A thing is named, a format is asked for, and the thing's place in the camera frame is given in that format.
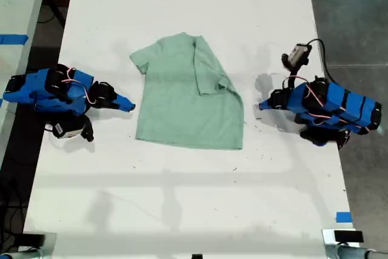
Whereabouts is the pale green T-shirt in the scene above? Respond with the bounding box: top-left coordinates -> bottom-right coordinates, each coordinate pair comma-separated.
129,32 -> 246,150

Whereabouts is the short black camera stalk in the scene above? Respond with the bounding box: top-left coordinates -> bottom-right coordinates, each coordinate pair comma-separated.
79,115 -> 95,143
281,53 -> 299,90

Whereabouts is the small black box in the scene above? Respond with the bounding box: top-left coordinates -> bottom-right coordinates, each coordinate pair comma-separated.
334,230 -> 364,244
22,233 -> 46,246

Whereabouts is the grey metal tube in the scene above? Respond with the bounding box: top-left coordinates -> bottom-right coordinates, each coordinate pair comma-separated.
326,245 -> 388,259
0,248 -> 42,259

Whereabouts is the long blue tape strip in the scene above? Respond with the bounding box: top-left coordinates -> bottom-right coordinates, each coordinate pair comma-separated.
0,33 -> 30,45

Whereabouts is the black camera cable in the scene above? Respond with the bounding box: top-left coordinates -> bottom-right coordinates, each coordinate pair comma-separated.
306,38 -> 336,86

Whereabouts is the black camera box white label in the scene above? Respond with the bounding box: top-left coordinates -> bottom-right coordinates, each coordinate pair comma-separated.
44,116 -> 86,140
287,43 -> 313,67

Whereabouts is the square blue tape piece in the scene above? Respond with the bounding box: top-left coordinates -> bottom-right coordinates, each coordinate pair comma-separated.
335,211 -> 353,223

